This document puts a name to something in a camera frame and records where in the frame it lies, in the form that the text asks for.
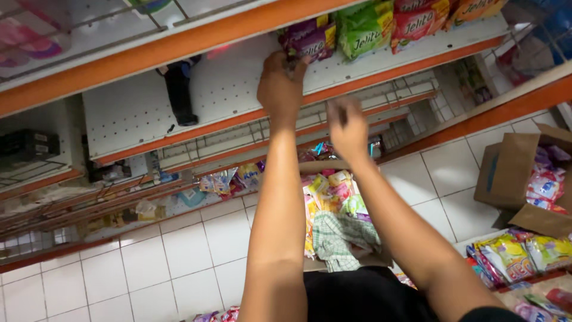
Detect person's left hand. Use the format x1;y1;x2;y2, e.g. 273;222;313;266
257;50;310;131

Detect person's right hand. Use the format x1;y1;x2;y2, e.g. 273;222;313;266
325;95;372;164

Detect purple jelly snack packet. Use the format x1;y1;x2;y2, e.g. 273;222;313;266
286;24;337;64
278;15;330;43

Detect green jelly snack packet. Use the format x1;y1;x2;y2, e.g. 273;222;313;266
335;0;395;61

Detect open carton of mixed snacks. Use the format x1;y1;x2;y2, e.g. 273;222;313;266
299;159;395;273

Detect red jelly snack packet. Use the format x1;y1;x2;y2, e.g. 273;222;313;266
391;0;450;55

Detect black handheld label gun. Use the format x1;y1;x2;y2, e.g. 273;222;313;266
156;55;202;127

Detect green checkered cloth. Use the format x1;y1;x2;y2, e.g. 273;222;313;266
312;211;382;273

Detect heap of small candy packets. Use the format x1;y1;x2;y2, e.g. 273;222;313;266
199;161;267;200

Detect orange jelly snack packet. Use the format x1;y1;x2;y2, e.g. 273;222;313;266
444;0;508;32

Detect white and orange store shelf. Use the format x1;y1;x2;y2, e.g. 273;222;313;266
0;0;572;274

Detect brown cardboard box with flaps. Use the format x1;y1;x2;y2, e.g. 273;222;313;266
474;123;572;239

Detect person's black shirt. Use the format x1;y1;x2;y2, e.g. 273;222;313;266
303;266;528;322

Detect heap of pink white packets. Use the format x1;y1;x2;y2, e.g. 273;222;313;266
526;145;572;215

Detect row of yellow snack packets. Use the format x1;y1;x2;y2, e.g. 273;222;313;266
465;228;572;290

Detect pink snack packets on floor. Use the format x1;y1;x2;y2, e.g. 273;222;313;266
192;306;240;322

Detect cardboard tray of colourful packets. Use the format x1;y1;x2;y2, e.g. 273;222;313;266
495;275;572;322

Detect black box with white labels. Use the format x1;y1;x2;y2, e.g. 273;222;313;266
0;129;61;169

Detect blue packets behind wire rail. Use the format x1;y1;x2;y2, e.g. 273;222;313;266
495;0;572;86

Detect pink packets behind wire rail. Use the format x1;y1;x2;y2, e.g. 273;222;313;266
0;0;73;69

